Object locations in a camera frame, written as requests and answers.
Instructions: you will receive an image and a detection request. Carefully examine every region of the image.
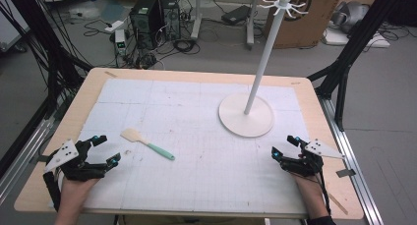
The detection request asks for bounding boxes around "person's left hand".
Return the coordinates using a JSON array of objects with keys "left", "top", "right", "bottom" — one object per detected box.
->
[{"left": 60, "top": 176, "right": 100, "bottom": 201}]

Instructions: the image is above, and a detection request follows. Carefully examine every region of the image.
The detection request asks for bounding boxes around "black metal frame stand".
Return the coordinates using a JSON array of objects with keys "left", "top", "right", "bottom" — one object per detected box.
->
[
  {"left": 0, "top": 0, "right": 94, "bottom": 121},
  {"left": 307, "top": 0, "right": 417, "bottom": 133}
]

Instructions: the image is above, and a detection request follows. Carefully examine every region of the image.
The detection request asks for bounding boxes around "aluminium rail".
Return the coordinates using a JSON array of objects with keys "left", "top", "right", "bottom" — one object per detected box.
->
[
  {"left": 0, "top": 96, "right": 68, "bottom": 204},
  {"left": 318, "top": 96, "right": 386, "bottom": 225}
]

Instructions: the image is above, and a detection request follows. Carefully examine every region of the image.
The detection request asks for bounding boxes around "flat black case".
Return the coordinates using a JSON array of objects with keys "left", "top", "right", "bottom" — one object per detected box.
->
[{"left": 220, "top": 4, "right": 253, "bottom": 26}]

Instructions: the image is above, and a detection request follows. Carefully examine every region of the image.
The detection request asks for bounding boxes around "grey rounded device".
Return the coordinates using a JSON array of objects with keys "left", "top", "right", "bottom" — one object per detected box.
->
[{"left": 330, "top": 0, "right": 371, "bottom": 34}]

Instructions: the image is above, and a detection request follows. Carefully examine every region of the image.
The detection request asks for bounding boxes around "wooden spatula with green handle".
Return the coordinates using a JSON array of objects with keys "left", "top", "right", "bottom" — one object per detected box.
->
[{"left": 120, "top": 128, "right": 176, "bottom": 162}]

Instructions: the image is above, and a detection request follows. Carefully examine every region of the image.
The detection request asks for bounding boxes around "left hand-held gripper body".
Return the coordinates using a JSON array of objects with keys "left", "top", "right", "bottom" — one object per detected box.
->
[{"left": 43, "top": 139, "right": 108, "bottom": 183}]

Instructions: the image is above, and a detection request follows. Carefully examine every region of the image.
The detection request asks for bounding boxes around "flat white board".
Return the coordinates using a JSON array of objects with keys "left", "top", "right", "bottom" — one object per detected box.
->
[{"left": 322, "top": 28, "right": 391, "bottom": 49}]

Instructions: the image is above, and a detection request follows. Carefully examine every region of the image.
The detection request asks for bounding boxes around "white power strip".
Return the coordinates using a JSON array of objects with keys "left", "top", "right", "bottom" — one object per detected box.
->
[{"left": 104, "top": 20, "right": 125, "bottom": 34}]

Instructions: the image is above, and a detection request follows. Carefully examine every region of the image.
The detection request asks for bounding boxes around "white hook rack stand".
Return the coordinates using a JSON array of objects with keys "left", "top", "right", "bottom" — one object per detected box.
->
[{"left": 217, "top": 0, "right": 310, "bottom": 139}]

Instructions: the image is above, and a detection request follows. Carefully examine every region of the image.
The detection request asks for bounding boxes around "white stand leg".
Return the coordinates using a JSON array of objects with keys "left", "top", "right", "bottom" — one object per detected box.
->
[
  {"left": 245, "top": 0, "right": 261, "bottom": 51},
  {"left": 190, "top": 0, "right": 204, "bottom": 41}
]

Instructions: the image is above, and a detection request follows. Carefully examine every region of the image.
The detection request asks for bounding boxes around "person's right hand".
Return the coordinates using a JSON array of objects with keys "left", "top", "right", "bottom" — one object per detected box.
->
[{"left": 290, "top": 171, "right": 325, "bottom": 201}]

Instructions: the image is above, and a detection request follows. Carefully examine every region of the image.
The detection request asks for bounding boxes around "grey tape piece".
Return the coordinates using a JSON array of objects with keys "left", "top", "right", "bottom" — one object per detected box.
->
[{"left": 335, "top": 168, "right": 357, "bottom": 179}]

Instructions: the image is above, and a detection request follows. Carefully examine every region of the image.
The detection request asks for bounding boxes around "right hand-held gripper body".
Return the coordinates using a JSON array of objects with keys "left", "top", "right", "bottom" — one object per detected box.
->
[{"left": 279, "top": 139, "right": 346, "bottom": 178}]

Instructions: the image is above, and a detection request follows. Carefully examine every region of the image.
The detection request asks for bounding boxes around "coiled black cable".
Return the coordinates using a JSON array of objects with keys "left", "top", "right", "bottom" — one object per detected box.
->
[{"left": 172, "top": 37, "right": 202, "bottom": 56}]

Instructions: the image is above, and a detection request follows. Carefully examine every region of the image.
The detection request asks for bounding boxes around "slim black computer tower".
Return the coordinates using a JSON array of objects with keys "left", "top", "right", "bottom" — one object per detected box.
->
[{"left": 159, "top": 0, "right": 182, "bottom": 41}]

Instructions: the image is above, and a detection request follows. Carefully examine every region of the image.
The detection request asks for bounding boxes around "small white device green display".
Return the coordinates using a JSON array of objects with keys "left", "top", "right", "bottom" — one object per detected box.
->
[{"left": 114, "top": 28, "right": 128, "bottom": 56}]

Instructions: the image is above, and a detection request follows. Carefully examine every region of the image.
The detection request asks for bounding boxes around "white gridded mat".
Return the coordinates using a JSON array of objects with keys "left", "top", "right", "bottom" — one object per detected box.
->
[{"left": 48, "top": 78, "right": 311, "bottom": 217}]

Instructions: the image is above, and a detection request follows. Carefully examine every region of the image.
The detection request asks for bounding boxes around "thin wooden stick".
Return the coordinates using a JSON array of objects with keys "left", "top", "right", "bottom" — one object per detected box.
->
[{"left": 328, "top": 192, "right": 350, "bottom": 216}]

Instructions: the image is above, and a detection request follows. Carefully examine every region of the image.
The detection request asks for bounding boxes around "cardboard box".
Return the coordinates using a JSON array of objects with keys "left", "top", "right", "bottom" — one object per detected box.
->
[{"left": 262, "top": 0, "right": 346, "bottom": 50}]

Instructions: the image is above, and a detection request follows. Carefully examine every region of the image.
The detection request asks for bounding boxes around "large black computer tower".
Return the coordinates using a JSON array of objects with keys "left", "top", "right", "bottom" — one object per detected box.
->
[{"left": 129, "top": 0, "right": 165, "bottom": 51}]

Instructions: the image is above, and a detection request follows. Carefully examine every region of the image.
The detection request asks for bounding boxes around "wooden table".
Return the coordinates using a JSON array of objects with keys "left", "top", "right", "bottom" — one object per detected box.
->
[{"left": 13, "top": 67, "right": 365, "bottom": 221}]

